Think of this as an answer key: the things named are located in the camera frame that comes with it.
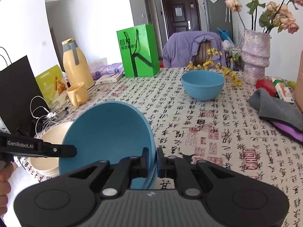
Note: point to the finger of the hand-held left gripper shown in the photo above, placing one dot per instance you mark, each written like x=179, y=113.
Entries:
x=61, y=150

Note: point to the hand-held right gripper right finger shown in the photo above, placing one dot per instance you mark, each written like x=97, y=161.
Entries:
x=161, y=162

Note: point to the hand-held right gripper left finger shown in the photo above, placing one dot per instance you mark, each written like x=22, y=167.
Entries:
x=143, y=164

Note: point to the blue bowl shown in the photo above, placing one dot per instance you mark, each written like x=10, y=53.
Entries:
x=203, y=85
x=106, y=132

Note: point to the person's left hand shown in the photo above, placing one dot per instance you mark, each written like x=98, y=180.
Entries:
x=4, y=177

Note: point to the printed tablecloth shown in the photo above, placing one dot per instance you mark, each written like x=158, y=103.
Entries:
x=201, y=134

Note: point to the black paper bag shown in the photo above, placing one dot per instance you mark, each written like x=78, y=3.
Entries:
x=19, y=94

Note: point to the yellow mug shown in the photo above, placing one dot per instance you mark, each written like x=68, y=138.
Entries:
x=78, y=94

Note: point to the yellow-green box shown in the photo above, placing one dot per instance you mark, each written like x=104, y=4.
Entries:
x=49, y=85

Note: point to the yellow thermos jug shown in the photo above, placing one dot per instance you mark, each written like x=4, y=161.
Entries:
x=77, y=68

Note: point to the white flat box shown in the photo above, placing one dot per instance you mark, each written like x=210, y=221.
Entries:
x=109, y=78

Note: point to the purple plastic package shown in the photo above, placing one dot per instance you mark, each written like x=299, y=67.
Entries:
x=106, y=68

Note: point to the yellow flower branch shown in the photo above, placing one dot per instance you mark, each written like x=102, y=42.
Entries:
x=228, y=72

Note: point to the green paper bag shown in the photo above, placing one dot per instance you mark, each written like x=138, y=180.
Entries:
x=139, y=52

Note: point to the purple jacket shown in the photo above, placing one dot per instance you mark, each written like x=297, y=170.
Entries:
x=182, y=49

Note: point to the wooden chair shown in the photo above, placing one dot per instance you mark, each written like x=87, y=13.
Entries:
x=203, y=54

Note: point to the grey cloth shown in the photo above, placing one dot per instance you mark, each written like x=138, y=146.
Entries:
x=267, y=104

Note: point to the red box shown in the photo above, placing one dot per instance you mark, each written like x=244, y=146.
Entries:
x=265, y=86

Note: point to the purple cloth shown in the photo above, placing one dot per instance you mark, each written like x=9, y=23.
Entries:
x=288, y=130

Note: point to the green and white box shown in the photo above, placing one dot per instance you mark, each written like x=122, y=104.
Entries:
x=284, y=91

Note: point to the pink wrapped vase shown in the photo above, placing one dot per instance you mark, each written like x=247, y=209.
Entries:
x=255, y=54

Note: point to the dark brown door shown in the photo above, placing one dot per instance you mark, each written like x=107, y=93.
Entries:
x=181, y=16

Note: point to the cardboard box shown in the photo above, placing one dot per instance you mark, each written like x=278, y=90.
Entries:
x=299, y=82

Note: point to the grey refrigerator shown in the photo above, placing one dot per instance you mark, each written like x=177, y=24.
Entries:
x=217, y=9

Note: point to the dried pink flowers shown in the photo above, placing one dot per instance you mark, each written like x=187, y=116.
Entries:
x=284, y=16

